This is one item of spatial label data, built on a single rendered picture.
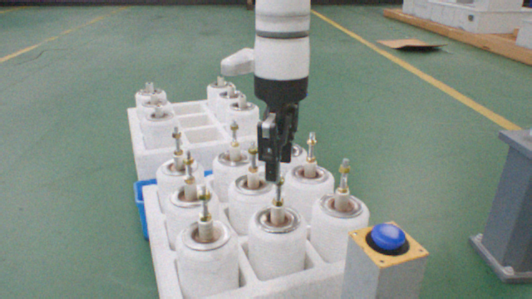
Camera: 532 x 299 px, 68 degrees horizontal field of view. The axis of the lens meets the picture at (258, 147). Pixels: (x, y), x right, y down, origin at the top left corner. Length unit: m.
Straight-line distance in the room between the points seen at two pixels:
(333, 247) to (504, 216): 0.46
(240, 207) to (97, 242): 0.47
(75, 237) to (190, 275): 0.55
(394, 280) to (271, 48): 0.32
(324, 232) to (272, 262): 0.10
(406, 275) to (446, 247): 0.57
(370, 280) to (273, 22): 0.33
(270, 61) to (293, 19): 0.06
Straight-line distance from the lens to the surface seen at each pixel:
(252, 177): 0.72
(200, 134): 1.20
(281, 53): 0.51
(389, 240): 0.51
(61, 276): 1.02
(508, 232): 1.02
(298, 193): 0.76
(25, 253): 1.12
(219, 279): 0.62
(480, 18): 3.99
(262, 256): 0.65
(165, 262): 0.70
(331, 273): 0.67
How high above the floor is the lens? 0.63
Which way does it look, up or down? 25 degrees down
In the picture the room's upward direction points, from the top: straight up
